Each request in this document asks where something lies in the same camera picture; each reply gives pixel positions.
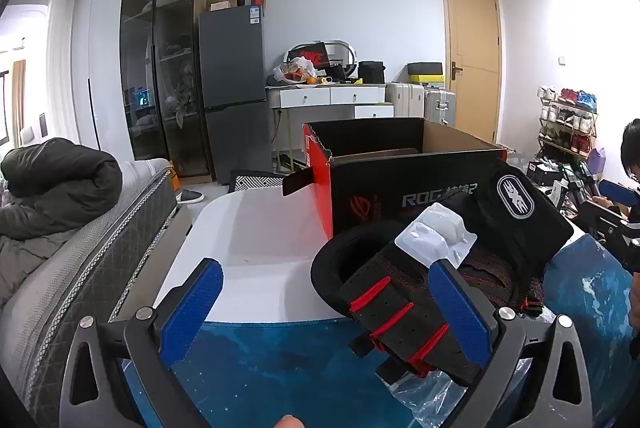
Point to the shoe rack with shoes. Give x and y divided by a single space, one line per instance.
567 121

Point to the clear plastic bag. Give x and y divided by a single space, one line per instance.
425 400

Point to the dark glass door cabinet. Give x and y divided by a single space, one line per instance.
150 58

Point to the red and black bag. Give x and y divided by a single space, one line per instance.
310 54

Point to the grey slipper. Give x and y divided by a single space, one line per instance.
190 196

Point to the black equipment frame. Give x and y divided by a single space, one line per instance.
562 188

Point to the black square box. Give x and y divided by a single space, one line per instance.
371 72

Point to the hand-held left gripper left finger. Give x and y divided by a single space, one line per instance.
192 308

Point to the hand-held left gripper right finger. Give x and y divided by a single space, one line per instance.
460 313

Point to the grey refrigerator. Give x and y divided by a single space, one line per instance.
232 73

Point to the black white patterned box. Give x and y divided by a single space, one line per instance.
255 181

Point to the white plastic blister tray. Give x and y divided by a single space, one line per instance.
430 233

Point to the plastic bag of fruit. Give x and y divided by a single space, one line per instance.
292 71

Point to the wooden door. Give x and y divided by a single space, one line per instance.
475 33

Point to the brown cardboard box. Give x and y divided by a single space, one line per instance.
222 1

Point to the white drawer dresser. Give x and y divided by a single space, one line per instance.
310 96

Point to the black round ear pad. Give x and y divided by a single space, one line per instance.
325 268

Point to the white wardrobe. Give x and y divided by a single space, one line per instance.
105 58

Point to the white suitcase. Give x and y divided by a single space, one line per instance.
405 101

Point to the black and red cardboard box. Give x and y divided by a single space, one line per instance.
370 188

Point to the beige curtain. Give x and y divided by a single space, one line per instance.
18 103

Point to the black glove with red loops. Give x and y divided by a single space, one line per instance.
400 278

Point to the black and yellow box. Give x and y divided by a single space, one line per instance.
425 73

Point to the blue patterned table mat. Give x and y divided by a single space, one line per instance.
280 368

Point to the person's left hand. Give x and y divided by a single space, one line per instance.
290 422

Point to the silver suitcase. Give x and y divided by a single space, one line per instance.
440 106

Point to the purple bag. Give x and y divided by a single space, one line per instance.
596 162

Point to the grey quilted mattress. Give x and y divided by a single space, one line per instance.
100 248

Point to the orange paper bag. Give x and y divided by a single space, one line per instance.
174 175

